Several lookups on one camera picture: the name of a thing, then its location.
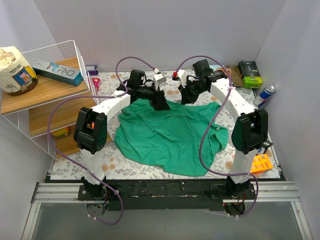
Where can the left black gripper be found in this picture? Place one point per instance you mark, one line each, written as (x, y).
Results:
(157, 99)

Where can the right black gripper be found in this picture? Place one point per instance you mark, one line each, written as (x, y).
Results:
(186, 92)

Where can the green garment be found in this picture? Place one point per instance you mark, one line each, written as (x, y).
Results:
(182, 140)

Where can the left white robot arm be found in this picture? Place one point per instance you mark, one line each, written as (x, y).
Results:
(91, 128)

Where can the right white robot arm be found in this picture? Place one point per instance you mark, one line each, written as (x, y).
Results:
(250, 131)

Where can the light blue snack bag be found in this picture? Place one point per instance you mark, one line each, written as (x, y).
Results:
(233, 71)

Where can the green black box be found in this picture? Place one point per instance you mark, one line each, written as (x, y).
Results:
(250, 74)

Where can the pink box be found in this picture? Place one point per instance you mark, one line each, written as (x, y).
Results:
(96, 82)

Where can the purple box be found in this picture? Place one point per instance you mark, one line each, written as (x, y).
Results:
(92, 70)

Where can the blue energy drink can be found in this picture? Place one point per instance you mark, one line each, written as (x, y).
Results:
(267, 92)

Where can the orange box right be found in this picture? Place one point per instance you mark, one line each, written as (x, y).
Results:
(261, 163)

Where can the wooden shelf unit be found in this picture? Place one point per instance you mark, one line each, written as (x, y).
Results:
(50, 107)

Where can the yellow box under shelf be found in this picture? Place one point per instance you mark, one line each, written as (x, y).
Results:
(63, 132)

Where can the white blue toothpaste box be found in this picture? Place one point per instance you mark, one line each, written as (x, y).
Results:
(58, 72)

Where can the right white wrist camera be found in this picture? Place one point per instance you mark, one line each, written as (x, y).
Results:
(181, 76)

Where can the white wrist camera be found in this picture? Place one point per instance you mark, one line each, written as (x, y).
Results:
(181, 76)
(159, 80)

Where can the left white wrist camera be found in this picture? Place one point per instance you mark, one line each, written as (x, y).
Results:
(159, 80)

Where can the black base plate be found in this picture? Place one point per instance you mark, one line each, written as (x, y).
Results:
(162, 194)

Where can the aluminium rail frame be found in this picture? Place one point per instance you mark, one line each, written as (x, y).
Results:
(57, 214)

